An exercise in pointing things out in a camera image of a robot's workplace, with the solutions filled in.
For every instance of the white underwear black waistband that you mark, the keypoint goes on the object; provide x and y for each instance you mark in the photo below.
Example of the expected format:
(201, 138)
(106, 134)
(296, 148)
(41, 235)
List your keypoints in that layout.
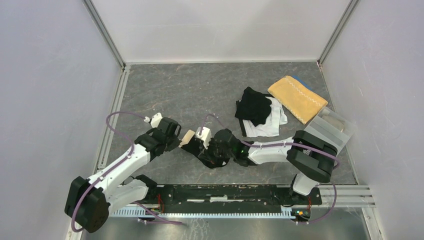
(271, 128)

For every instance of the folded yellow towel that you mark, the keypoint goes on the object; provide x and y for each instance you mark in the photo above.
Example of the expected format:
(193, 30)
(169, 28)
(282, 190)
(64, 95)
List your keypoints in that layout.
(303, 103)

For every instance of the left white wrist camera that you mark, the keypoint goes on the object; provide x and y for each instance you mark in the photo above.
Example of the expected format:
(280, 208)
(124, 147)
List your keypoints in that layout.
(154, 121)

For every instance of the aluminium frame rail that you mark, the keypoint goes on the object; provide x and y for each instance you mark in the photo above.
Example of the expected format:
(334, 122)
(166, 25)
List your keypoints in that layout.
(341, 196)

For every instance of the blue cloth under towel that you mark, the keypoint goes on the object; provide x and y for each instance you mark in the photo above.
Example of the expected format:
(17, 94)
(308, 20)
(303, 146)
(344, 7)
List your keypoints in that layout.
(301, 81)

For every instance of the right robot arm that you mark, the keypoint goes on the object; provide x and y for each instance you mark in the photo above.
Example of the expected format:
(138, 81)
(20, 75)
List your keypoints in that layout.
(313, 157)

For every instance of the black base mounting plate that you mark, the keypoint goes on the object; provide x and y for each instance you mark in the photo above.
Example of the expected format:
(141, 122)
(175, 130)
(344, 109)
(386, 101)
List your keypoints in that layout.
(227, 199)

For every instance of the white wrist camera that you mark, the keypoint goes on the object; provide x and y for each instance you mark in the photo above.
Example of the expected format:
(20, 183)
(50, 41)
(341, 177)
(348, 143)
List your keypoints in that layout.
(154, 121)
(204, 135)

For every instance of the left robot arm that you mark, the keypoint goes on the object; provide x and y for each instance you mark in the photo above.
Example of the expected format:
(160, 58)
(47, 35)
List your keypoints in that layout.
(90, 201)

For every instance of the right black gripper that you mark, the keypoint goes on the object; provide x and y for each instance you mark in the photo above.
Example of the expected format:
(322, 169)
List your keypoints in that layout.
(212, 141)

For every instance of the black crumpled underwear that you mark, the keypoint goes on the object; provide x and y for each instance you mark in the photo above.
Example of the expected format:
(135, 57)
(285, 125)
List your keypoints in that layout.
(254, 106)

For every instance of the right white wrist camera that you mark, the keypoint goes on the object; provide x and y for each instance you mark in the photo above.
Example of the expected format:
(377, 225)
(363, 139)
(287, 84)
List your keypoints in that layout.
(204, 135)

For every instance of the black underwear beige waistband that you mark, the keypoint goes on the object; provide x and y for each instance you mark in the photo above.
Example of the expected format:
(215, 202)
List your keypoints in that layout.
(198, 149)

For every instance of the clear plastic organizer box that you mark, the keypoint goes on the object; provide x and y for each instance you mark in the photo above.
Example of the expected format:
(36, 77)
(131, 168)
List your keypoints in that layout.
(331, 128)

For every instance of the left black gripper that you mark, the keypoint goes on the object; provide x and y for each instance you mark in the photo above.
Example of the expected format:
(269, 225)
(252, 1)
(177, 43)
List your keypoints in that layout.
(175, 142)

